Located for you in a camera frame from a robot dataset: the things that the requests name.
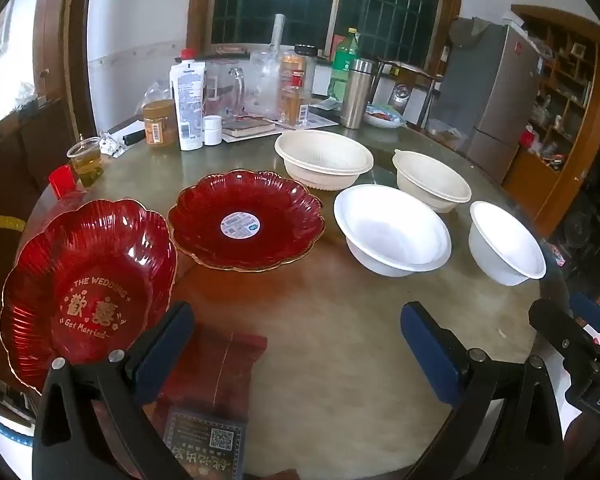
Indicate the green soda bottle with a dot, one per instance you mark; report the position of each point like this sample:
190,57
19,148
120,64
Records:
345,60

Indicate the stainless steel thermos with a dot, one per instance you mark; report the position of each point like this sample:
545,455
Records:
356,95

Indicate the window with green grille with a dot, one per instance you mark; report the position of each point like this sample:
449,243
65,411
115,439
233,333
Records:
390,5

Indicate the printed paper leaflet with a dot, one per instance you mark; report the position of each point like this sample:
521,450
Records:
320,119

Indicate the dark wooden sideboard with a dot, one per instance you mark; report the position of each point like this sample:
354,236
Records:
35,135

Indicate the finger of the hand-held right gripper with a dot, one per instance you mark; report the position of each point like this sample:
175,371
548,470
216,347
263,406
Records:
590,310
555,322

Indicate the dark printed card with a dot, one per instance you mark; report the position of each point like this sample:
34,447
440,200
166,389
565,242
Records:
205,440

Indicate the cream disposable bowl with tab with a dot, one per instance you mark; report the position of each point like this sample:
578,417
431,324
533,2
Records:
430,180

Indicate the red heart-shaped printed plate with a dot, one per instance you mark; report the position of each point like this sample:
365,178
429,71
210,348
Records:
80,260

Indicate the grey refrigerator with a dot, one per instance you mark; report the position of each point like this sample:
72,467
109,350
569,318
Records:
490,100

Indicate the clear glass pitcher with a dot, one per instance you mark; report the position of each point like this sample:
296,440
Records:
222,90

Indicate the wooden shelf cabinet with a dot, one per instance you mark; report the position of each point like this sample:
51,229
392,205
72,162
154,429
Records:
585,170

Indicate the glass jar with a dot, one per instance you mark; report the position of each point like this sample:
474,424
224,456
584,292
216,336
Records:
402,96

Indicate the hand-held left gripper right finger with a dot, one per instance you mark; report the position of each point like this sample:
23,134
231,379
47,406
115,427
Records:
430,350

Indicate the dark hardcover book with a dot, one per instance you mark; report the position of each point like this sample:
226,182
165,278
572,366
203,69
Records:
247,127

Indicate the red envelope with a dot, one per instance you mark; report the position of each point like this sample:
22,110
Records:
215,375

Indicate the clear plastic container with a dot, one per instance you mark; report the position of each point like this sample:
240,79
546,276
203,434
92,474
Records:
445,135

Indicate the red plastic bag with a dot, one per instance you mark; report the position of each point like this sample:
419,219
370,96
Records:
529,142

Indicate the clear jar with black lid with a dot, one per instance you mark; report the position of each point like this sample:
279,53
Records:
307,51

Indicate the peanut butter jar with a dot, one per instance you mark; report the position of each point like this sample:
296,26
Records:
160,125

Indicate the crumpled clear wrapper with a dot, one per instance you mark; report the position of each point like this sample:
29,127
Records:
112,145

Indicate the orange labelled jar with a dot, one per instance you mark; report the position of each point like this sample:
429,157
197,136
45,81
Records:
291,62

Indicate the white lotion tube red cap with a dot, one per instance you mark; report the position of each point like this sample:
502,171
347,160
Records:
187,105

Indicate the clear plastic packaging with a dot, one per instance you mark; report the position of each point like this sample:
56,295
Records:
265,80

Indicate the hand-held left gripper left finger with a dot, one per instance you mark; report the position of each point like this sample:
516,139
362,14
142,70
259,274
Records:
162,340

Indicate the amber liquid bottle red cap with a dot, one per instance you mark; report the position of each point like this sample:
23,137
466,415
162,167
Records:
295,105

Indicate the crumpled clear plastic bag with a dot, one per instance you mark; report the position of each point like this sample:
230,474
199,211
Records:
155,92

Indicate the large white disposable bowl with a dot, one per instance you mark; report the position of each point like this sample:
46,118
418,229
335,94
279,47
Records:
390,230

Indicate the white paper sheet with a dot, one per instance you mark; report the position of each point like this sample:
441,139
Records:
125,124

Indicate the small plate with food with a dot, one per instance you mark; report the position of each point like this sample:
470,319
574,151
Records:
382,117

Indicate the red round scalloped plate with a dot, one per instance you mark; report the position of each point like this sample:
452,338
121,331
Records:
270,247

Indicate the plastic cup of tea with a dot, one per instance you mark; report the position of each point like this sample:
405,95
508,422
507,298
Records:
86,165

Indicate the small white disposable bowl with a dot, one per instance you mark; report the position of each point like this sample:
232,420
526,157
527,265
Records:
505,245

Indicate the small red plastic cup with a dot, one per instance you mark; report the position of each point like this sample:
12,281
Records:
61,182

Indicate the small white bottle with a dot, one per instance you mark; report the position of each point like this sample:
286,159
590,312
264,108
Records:
212,131

